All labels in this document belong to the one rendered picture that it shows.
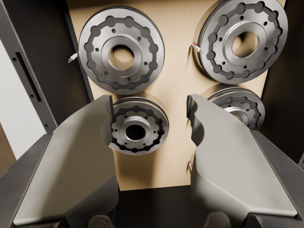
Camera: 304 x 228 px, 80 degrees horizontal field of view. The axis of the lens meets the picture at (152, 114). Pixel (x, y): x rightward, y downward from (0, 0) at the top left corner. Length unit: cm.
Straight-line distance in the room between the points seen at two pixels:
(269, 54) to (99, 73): 21
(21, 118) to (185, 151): 40
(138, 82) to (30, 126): 37
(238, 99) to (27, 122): 47
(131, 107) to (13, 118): 36
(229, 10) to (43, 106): 21
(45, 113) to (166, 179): 28
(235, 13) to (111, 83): 16
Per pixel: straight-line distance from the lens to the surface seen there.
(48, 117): 20
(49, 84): 20
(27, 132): 57
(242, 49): 28
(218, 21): 24
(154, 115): 26
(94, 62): 24
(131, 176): 40
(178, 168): 39
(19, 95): 51
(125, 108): 26
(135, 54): 22
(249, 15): 25
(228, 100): 28
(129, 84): 24
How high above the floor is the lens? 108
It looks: 58 degrees down
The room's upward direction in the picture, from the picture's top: 176 degrees clockwise
